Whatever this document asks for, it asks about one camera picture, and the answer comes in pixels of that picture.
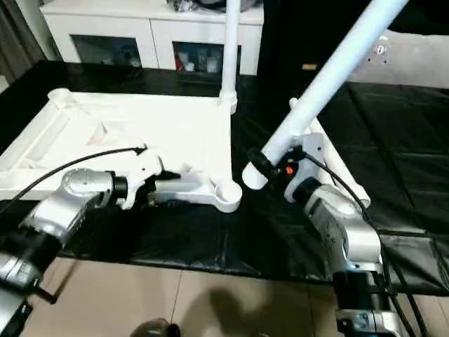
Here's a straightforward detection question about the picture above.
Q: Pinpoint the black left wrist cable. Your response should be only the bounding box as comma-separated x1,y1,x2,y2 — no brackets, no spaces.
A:
0,145,147,215

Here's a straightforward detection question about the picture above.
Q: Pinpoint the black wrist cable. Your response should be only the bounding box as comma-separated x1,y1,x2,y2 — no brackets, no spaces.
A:
296,149,432,337
0,145,147,215

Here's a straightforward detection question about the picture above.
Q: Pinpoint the black work mat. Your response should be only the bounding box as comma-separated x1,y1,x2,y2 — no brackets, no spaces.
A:
0,59,449,298

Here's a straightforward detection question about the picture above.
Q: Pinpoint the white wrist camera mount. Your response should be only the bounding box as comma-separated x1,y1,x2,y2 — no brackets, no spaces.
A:
283,133,326,204
121,149,166,211

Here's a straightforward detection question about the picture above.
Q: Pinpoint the white sideboard with glass doors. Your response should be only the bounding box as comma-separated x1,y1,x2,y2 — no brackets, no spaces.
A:
39,0,264,77

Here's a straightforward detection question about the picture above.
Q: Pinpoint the dark round robot body part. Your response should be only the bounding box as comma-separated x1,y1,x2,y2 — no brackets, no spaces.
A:
135,317,182,337

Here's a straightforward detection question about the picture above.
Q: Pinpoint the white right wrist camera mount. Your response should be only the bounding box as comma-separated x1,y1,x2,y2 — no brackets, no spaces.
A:
283,133,326,204

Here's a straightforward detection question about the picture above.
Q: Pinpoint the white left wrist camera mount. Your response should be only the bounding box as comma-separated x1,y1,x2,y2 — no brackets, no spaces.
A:
121,149,166,211

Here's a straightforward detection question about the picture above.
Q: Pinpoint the grey helmet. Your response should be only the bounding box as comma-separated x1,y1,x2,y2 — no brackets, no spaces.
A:
199,0,259,10

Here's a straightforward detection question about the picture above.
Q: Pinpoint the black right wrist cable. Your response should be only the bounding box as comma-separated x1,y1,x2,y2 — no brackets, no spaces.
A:
296,149,432,337

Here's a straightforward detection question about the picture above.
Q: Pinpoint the black speaker with gold label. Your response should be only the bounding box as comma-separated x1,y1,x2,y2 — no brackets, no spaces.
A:
257,0,355,80

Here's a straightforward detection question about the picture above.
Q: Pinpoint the black metal frame leg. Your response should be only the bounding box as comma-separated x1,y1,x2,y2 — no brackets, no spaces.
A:
36,259,80,305

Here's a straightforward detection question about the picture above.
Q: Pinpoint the grey cushion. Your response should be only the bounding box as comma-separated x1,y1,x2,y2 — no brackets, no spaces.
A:
345,27,449,87

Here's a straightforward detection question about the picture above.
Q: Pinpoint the white plastic table top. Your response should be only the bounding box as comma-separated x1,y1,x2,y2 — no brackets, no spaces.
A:
0,87,243,215

